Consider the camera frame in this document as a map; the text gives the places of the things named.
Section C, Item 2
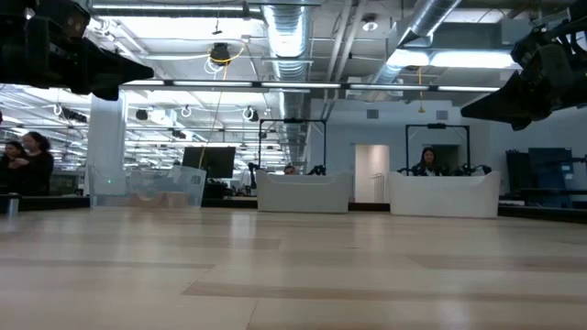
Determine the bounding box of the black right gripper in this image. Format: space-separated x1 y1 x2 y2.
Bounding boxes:
460 0 587 132

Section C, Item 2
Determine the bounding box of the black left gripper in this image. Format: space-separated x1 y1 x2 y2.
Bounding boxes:
0 0 155 102

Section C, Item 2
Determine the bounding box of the white room pillar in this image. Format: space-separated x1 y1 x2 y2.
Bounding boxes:
83 93 128 199

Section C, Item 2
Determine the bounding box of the blue and black equipment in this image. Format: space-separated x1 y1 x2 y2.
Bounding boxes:
505 146 587 208

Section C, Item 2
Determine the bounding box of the white plastic bin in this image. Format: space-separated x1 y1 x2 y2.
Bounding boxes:
386 170 503 220

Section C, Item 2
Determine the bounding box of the clear plastic bin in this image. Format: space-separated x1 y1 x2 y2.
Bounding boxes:
86 163 207 209

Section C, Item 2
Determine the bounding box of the black computer monitor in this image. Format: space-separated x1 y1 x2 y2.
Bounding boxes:
181 146 238 181

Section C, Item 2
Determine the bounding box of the white doorway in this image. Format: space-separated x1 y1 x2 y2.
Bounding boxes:
353 143 392 204

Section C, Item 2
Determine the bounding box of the long ceiling light bar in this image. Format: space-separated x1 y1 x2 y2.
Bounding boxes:
118 78 502 94

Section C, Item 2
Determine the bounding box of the grey plastic bin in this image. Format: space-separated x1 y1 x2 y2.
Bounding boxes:
255 170 355 215

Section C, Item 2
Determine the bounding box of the black background rig frame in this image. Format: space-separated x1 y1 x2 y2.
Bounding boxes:
404 122 472 177
258 117 328 177

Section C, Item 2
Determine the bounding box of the black hanging cable reel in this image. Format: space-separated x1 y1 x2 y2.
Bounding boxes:
209 41 233 67

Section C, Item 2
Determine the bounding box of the slanted silver air duct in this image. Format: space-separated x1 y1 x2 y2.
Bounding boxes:
371 0 462 86

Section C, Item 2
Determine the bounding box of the small grey metal post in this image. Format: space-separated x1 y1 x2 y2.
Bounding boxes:
6 192 21 219

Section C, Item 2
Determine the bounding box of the silver ribbed air duct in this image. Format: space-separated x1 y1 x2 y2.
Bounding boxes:
260 0 316 161

